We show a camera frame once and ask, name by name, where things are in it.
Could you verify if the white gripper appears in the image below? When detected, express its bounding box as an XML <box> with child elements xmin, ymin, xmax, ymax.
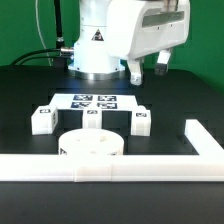
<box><xmin>105</xmin><ymin>0</ymin><xmax>190</xmax><ymax>86</ymax></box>

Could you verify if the white round stool seat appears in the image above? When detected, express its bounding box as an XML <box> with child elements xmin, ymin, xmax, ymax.
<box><xmin>58</xmin><ymin>129</ymin><xmax>124</xmax><ymax>156</ymax></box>

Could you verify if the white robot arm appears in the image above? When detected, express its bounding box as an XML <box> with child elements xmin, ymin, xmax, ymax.
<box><xmin>69</xmin><ymin>0</ymin><xmax>190</xmax><ymax>86</ymax></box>

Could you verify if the white marker sheet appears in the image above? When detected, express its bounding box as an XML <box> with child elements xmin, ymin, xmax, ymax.
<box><xmin>50</xmin><ymin>93</ymin><xmax>138</xmax><ymax>111</ymax></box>

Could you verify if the white L-shaped fence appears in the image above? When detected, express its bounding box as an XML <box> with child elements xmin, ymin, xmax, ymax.
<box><xmin>0</xmin><ymin>119</ymin><xmax>224</xmax><ymax>182</ymax></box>

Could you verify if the black cable bundle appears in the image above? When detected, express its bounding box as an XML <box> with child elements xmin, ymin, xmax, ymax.
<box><xmin>10</xmin><ymin>46</ymin><xmax>75</xmax><ymax>67</ymax></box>

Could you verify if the thin white cable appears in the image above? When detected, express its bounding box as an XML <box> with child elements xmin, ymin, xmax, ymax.
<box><xmin>35</xmin><ymin>0</ymin><xmax>54</xmax><ymax>67</ymax></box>

